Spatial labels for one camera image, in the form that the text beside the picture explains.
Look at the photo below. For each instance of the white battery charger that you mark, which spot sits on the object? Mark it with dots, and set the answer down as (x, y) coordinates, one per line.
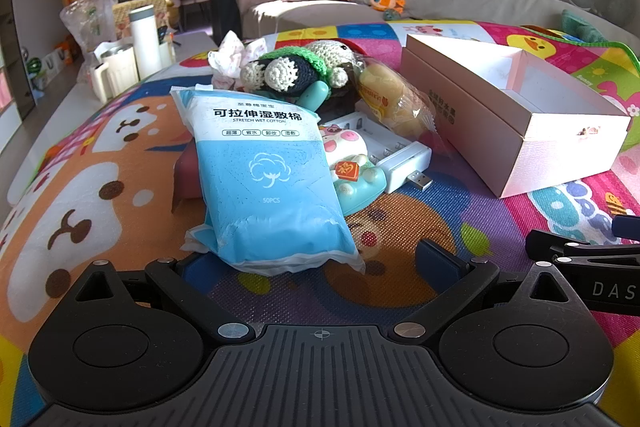
(400, 157)

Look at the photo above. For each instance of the blue cotton pad packet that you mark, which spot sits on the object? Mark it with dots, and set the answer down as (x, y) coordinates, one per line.
(270, 167)

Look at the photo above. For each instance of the yellow bread packet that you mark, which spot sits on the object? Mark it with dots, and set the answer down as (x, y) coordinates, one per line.
(385, 99)

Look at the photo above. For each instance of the white pitcher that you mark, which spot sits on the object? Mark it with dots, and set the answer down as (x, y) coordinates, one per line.
(120, 72)

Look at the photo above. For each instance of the green cushion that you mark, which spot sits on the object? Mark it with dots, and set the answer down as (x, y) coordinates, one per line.
(580, 27)

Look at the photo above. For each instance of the clear plastic bag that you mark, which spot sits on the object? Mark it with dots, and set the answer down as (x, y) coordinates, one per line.
(90, 19)

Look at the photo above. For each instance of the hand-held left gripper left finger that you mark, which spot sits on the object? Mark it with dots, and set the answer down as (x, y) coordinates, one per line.
(167, 275)

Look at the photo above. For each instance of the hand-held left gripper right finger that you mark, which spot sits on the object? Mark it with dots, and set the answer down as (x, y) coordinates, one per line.
(440, 259)

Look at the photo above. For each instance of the white thermos bottle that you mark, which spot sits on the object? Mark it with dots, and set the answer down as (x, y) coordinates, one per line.
(145, 47)

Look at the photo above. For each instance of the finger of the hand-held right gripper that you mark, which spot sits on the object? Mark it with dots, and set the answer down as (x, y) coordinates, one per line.
(545, 241)
(627, 227)

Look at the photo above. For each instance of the crocheted turtle toy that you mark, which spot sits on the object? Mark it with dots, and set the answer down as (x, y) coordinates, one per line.
(295, 67)

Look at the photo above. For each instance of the small teal toy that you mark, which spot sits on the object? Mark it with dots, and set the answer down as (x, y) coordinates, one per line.
(391, 15)

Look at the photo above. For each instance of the colourful cartoon play mat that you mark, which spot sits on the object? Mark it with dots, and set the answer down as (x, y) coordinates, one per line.
(125, 187)

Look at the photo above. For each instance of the pink cardboard box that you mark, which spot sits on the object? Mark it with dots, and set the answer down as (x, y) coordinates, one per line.
(565, 147)

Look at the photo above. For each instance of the watermelon ball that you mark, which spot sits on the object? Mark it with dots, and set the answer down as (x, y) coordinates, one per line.
(33, 66)

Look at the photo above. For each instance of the pink and teal pig toy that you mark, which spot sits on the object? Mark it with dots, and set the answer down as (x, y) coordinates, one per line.
(350, 194)

